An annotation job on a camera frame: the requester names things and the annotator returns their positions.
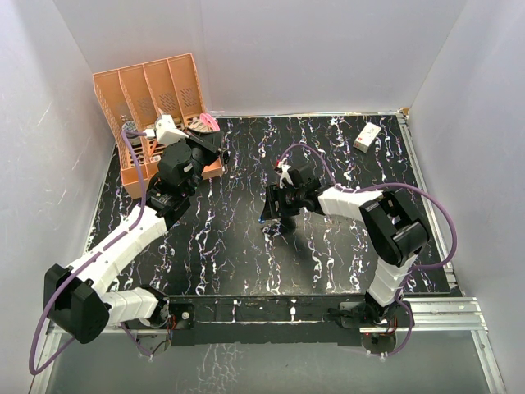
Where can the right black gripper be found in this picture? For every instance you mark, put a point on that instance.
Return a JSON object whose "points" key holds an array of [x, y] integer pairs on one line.
{"points": [[275, 194]]}

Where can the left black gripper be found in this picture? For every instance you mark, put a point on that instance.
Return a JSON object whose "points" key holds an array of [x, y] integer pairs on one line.
{"points": [[212, 142]]}

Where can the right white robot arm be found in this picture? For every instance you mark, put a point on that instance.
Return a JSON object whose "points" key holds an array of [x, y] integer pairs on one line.
{"points": [[396, 230]]}

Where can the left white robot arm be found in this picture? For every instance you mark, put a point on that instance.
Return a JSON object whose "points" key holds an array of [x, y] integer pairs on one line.
{"points": [[77, 298]]}

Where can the orange perforated file organizer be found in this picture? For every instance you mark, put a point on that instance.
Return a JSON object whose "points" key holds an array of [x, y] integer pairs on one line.
{"points": [[142, 93]]}

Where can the grey round canister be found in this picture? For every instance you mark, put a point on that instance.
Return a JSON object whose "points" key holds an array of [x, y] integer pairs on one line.
{"points": [[128, 125]]}

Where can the white red small box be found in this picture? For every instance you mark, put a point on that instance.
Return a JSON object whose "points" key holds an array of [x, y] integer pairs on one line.
{"points": [[366, 137]]}

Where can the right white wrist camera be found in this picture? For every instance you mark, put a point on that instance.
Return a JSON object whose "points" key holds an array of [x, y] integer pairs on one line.
{"points": [[288, 176]]}

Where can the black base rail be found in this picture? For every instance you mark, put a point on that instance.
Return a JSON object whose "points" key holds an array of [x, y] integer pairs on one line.
{"points": [[345, 320]]}

